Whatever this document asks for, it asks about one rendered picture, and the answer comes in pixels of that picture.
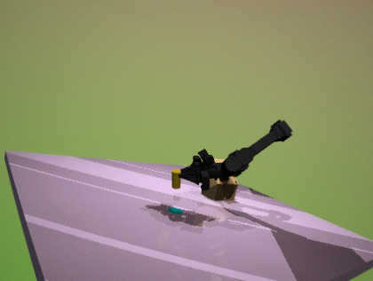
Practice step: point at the yellow cylinder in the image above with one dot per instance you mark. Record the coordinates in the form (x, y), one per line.
(175, 179)

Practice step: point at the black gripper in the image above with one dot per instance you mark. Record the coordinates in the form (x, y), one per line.
(196, 173)

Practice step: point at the cyan circle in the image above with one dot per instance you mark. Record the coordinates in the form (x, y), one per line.
(174, 210)

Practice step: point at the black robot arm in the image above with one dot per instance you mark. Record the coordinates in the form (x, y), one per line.
(238, 161)

